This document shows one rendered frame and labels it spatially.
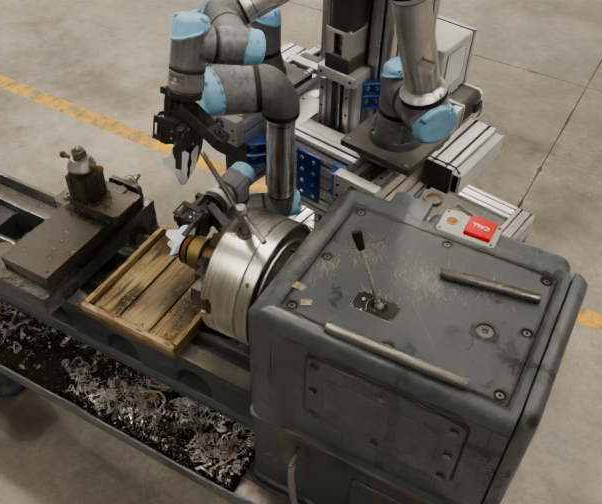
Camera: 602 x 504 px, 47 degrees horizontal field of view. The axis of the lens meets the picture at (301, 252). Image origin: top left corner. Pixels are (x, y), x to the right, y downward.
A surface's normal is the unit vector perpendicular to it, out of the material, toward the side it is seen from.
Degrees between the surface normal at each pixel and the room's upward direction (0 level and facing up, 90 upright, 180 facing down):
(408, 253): 0
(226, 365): 0
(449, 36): 0
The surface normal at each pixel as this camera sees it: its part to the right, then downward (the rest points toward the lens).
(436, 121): 0.35, 0.75
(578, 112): 0.02, -0.71
